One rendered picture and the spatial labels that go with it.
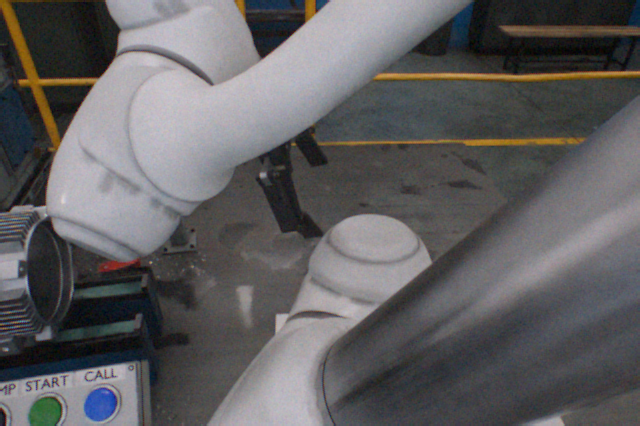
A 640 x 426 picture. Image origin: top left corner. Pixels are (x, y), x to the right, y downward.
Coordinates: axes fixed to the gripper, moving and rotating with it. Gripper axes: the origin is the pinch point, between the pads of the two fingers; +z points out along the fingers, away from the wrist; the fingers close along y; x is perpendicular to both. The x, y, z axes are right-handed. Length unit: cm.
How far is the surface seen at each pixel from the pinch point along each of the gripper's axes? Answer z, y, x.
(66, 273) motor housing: -7.9, 13.1, -40.5
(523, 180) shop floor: 207, -127, 49
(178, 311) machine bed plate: 13.5, 13.3, -33.9
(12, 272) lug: -21.3, 19.0, -31.4
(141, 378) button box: -16.8, 30.7, -9.9
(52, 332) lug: -10.5, 23.7, -34.9
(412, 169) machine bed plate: 55, -41, 6
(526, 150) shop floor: 229, -165, 57
